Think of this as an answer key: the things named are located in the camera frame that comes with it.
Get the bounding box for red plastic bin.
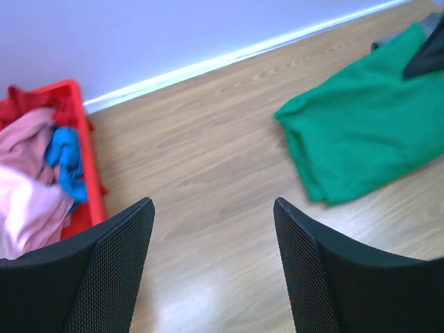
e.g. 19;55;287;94
0;78;112;240

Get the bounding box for red shirt in bin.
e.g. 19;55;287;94
1;83;85;129

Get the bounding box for blue shirt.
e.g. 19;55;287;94
44;127;88;210

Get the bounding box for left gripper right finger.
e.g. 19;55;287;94
273;198;443;332

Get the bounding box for light pink shirt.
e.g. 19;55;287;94
1;108;74;259

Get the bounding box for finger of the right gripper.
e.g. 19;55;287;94
404;16;443;78

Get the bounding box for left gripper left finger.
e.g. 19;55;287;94
1;197;155;332

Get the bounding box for green t shirt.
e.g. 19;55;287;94
275;23;443;205

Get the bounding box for folded grey t shirt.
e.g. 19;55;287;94
370;12;442;52

